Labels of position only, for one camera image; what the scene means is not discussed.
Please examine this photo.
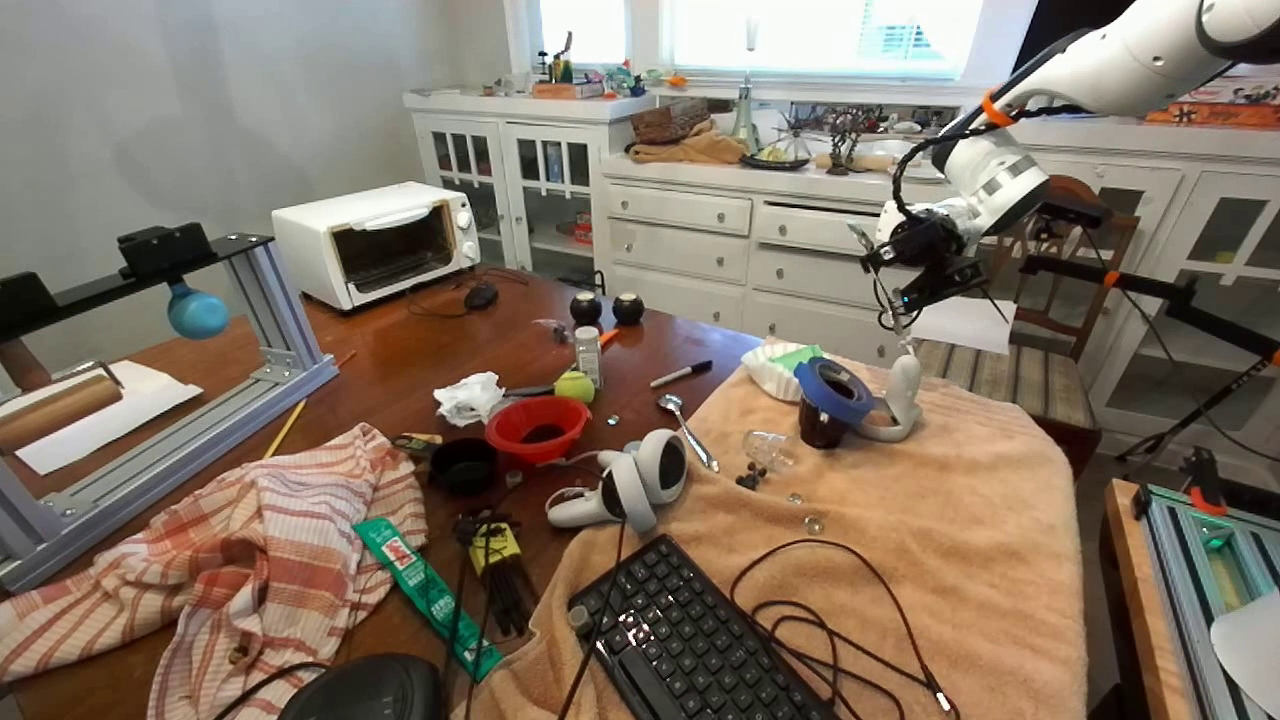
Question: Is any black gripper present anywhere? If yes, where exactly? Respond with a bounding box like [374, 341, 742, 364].
[872, 204, 998, 335]

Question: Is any black cup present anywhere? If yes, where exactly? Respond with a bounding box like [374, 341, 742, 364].
[794, 392, 850, 451]

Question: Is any clear plastic cup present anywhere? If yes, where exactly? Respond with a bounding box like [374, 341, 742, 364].
[741, 426, 799, 473]

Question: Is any large silver spoon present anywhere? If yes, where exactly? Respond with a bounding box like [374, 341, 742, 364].
[655, 392, 724, 482]

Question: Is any white paper on chair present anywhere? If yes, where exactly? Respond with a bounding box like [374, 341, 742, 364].
[916, 291, 1021, 360]

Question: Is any blue tape roll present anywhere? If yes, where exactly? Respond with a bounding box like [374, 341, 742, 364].
[793, 358, 885, 432]

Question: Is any wooden chair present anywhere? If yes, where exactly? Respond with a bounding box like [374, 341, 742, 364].
[934, 172, 1149, 444]

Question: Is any white drawer dresser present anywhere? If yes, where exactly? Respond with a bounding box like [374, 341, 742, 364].
[601, 131, 974, 371]

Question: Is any beige ribbed towel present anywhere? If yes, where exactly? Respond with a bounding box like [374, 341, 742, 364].
[454, 358, 1091, 720]

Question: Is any black marker pen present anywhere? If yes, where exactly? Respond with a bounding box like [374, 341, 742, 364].
[643, 358, 720, 398]

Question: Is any brown woven basket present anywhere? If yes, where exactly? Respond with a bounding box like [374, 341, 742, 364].
[628, 98, 720, 154]

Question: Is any white sideboard cabinet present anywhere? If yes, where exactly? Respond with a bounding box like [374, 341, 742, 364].
[956, 113, 1280, 444]

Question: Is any small white jar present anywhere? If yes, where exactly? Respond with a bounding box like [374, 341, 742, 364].
[571, 326, 609, 392]

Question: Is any green apple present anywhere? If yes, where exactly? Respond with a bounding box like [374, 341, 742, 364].
[553, 368, 601, 408]

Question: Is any white glass-door cabinet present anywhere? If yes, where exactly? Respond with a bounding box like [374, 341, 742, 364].
[400, 88, 659, 291]

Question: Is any wooden robot cart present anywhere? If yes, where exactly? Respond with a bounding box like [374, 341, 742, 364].
[1101, 478, 1205, 720]

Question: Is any red bowl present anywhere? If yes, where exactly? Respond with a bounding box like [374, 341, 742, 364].
[482, 392, 596, 470]

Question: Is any black computer keyboard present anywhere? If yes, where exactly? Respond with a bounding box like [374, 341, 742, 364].
[564, 534, 837, 720]

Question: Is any black computer mouse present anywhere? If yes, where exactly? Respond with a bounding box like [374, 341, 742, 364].
[458, 278, 502, 320]

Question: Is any crumpled white tissue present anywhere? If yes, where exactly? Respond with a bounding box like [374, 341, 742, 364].
[430, 368, 512, 432]

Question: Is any small black bowl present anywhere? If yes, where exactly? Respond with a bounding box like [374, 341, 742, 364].
[423, 432, 502, 499]

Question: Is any black yellow hex key set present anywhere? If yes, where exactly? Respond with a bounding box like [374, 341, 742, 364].
[453, 511, 540, 642]

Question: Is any white toaster oven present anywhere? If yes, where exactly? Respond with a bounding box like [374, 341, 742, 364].
[269, 180, 482, 316]

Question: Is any long green box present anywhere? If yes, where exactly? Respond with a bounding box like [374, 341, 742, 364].
[347, 511, 508, 685]

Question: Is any yellow pencil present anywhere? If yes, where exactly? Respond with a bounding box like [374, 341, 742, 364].
[259, 398, 310, 464]

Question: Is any black case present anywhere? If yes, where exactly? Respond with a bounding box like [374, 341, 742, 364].
[275, 651, 453, 720]

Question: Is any blue rubber bulb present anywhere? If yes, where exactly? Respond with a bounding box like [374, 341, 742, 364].
[162, 280, 237, 344]

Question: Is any red striped cloth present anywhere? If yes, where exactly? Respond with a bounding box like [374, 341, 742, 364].
[0, 419, 434, 720]

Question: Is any white paper sheet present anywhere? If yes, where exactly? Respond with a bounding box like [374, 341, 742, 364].
[11, 358, 209, 482]

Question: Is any brown paper roll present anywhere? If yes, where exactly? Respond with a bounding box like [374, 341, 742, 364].
[0, 364, 129, 455]

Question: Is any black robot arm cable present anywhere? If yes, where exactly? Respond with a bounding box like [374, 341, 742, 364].
[885, 93, 998, 226]

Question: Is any black keyboard cable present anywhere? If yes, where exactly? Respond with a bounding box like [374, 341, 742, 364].
[728, 537, 965, 720]

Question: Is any green-lit aluminium robot base frame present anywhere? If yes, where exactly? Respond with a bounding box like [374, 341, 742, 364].
[1130, 482, 1280, 720]

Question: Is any aluminium frame camera stand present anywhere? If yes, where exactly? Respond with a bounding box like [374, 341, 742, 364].
[0, 221, 344, 602]

